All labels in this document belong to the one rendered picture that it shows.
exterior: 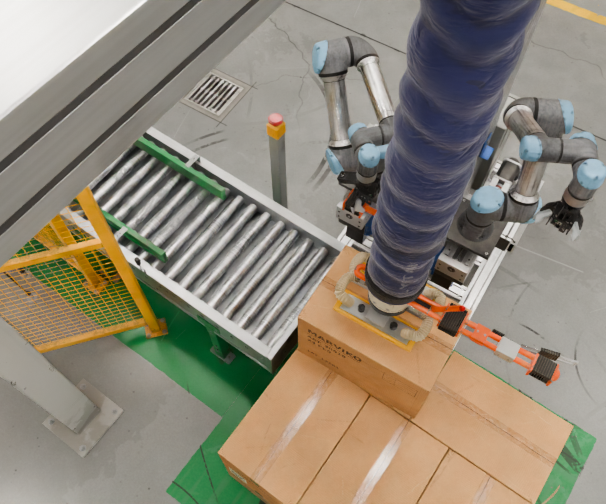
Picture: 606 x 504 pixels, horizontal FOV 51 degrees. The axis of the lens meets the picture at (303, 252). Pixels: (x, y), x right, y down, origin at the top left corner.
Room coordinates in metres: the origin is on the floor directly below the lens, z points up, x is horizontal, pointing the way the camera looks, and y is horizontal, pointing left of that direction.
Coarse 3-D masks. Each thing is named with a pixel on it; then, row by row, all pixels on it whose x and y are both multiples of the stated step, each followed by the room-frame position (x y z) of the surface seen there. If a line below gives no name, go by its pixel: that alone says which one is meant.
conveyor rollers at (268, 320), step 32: (128, 160) 2.11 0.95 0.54; (96, 192) 1.89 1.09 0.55; (128, 192) 1.91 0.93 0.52; (160, 192) 1.89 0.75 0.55; (128, 224) 1.70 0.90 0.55; (192, 224) 1.70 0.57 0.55; (256, 224) 1.70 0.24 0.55; (192, 256) 1.52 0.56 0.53; (256, 256) 1.51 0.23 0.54; (320, 256) 1.51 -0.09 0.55; (224, 288) 1.33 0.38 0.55; (288, 288) 1.33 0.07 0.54; (288, 320) 1.16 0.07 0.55
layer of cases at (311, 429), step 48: (288, 384) 0.85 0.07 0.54; (336, 384) 0.85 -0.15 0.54; (480, 384) 0.85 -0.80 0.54; (240, 432) 0.64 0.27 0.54; (288, 432) 0.64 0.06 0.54; (336, 432) 0.64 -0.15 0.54; (384, 432) 0.64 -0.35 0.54; (432, 432) 0.64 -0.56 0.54; (480, 432) 0.64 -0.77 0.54; (528, 432) 0.64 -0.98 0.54; (288, 480) 0.44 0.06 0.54; (336, 480) 0.44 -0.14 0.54; (384, 480) 0.44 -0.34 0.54; (432, 480) 0.44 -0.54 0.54; (480, 480) 0.44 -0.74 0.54; (528, 480) 0.44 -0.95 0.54
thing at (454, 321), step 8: (448, 304) 0.95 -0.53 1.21; (448, 312) 0.92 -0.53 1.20; (456, 312) 0.92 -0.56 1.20; (464, 312) 0.92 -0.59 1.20; (440, 320) 0.89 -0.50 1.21; (448, 320) 0.89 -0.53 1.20; (456, 320) 0.89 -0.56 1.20; (464, 320) 0.89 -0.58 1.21; (440, 328) 0.87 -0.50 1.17; (448, 328) 0.86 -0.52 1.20; (456, 328) 0.86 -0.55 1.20; (456, 336) 0.85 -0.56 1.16
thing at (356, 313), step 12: (360, 300) 1.03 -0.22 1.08; (348, 312) 0.98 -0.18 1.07; (360, 312) 0.97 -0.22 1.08; (360, 324) 0.93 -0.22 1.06; (372, 324) 0.93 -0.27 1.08; (396, 324) 0.92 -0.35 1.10; (408, 324) 0.93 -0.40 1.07; (384, 336) 0.88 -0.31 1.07; (396, 336) 0.88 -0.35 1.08; (408, 348) 0.83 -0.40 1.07
